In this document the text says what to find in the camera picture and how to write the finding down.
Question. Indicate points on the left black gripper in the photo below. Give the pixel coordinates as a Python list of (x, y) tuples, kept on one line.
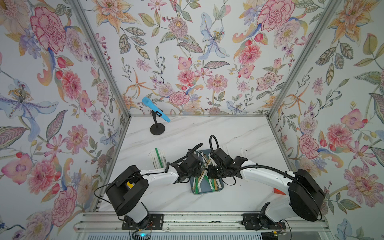
[(199, 169)]

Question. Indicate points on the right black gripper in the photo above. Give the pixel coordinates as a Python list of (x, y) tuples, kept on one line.
[(210, 174)]

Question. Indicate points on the brown paper straw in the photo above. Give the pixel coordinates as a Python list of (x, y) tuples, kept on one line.
[(205, 161)]

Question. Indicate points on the blue-grey storage tray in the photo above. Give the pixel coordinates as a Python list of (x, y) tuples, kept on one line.
[(218, 183)]

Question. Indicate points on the green straw group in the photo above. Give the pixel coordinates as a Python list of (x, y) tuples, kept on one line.
[(202, 186), (159, 158)]

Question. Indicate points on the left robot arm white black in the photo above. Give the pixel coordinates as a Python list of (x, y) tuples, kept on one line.
[(126, 191)]

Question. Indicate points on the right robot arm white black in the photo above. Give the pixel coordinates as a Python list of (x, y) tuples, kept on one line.
[(303, 199)]

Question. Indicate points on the black round microphone stand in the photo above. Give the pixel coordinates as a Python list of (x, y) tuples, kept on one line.
[(157, 128)]

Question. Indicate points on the red block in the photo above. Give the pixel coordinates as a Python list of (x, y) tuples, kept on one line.
[(276, 191)]

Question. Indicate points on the yellow block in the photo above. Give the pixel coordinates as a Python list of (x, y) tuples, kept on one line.
[(130, 185)]

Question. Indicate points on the blue microphone on stand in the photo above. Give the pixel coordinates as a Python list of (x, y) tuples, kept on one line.
[(146, 101)]

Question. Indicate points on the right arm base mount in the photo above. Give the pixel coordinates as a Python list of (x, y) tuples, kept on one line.
[(258, 222)]

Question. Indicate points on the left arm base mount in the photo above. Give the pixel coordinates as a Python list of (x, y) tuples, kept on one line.
[(152, 222)]

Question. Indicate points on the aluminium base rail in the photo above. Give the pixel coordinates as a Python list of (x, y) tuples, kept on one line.
[(173, 222)]

